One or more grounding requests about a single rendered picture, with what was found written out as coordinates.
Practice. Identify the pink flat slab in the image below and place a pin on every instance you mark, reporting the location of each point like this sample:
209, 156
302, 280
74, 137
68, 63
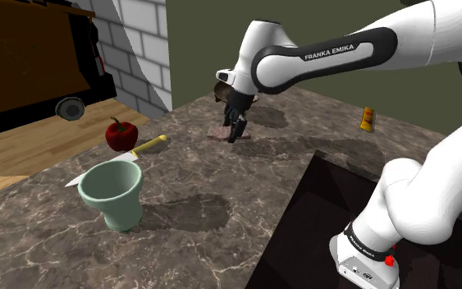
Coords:
217, 133

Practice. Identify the brown bowl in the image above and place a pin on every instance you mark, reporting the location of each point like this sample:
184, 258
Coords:
222, 93

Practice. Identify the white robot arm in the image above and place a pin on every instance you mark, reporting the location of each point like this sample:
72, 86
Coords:
414, 208

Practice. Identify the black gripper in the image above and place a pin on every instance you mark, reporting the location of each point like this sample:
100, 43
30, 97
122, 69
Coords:
239, 102

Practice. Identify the brown truck with black wheels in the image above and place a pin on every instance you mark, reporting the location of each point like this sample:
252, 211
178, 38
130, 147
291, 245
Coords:
30, 60

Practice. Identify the pale green cup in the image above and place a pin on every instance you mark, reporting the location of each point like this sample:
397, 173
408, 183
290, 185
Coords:
120, 204

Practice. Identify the red bell pepper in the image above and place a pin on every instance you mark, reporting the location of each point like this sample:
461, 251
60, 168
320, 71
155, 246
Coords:
121, 135

